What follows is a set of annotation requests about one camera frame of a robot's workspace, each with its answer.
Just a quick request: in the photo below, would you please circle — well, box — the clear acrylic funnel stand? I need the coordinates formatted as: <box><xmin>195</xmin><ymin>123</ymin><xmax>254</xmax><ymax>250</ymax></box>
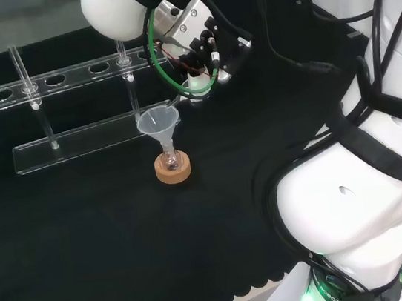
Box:
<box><xmin>0</xmin><ymin>21</ymin><xmax>188</xmax><ymax>180</ymax></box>

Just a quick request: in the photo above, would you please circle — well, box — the translucent plastic funnel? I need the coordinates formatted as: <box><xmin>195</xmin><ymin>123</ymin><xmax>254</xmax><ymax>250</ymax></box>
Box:
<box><xmin>134</xmin><ymin>103</ymin><xmax>187</xmax><ymax>156</ymax></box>

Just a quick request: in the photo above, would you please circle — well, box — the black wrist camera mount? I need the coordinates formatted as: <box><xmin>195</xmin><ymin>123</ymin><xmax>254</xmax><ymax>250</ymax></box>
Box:
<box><xmin>185</xmin><ymin>10</ymin><xmax>260</xmax><ymax>85</ymax></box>

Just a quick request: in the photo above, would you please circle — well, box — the black bench cloth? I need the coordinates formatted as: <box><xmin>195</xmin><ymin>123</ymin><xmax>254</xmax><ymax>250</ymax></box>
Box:
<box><xmin>0</xmin><ymin>0</ymin><xmax>402</xmax><ymax>301</ymax></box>

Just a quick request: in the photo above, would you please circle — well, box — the small round-bottom glass flask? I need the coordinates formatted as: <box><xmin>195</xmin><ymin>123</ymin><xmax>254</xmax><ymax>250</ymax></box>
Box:
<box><xmin>159</xmin><ymin>142</ymin><xmax>184</xmax><ymax>173</ymax></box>

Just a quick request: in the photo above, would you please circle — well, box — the black cable with plug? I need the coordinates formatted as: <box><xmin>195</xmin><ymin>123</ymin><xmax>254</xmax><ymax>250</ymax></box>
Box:
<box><xmin>256</xmin><ymin>0</ymin><xmax>343</xmax><ymax>84</ymax></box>

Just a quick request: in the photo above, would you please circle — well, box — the cork ring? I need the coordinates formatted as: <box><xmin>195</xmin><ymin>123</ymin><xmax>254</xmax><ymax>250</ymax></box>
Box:
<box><xmin>152</xmin><ymin>150</ymin><xmax>195</xmax><ymax>188</ymax></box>

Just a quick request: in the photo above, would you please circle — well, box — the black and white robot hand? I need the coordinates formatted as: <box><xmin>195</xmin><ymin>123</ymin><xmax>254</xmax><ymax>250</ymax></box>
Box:
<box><xmin>159</xmin><ymin>30</ymin><xmax>235</xmax><ymax>108</ymax></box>

